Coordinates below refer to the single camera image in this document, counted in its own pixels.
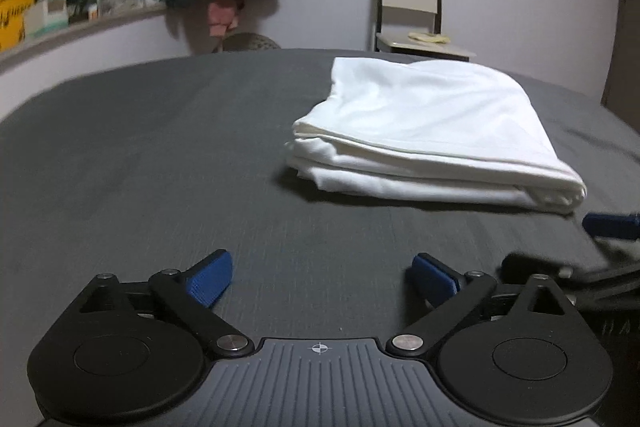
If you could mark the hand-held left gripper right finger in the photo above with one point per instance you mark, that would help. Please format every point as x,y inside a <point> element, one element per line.
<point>432,281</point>

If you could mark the white teal box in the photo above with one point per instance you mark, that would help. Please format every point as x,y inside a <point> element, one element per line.
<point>47,14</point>

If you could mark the yellow cloth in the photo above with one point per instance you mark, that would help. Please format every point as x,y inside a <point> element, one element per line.
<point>430,38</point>

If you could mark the yellow cardboard box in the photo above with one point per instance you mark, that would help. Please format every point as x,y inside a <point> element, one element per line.
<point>12,22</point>

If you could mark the brown wooden door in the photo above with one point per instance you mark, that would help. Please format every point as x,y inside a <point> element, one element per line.
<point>625,32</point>

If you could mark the brown patterned stool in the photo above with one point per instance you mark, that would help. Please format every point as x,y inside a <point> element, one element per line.
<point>247,43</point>

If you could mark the pink cloth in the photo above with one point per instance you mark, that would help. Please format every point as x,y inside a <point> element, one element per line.
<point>225,14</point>

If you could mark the white long-sleeve shirt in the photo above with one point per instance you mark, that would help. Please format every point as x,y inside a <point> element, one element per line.
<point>425,122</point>

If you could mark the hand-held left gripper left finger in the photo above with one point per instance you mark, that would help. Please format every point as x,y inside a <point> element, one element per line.
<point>212,281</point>

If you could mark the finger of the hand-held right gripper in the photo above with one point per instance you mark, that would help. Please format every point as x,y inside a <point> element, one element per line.
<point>610,225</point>
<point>515,266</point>

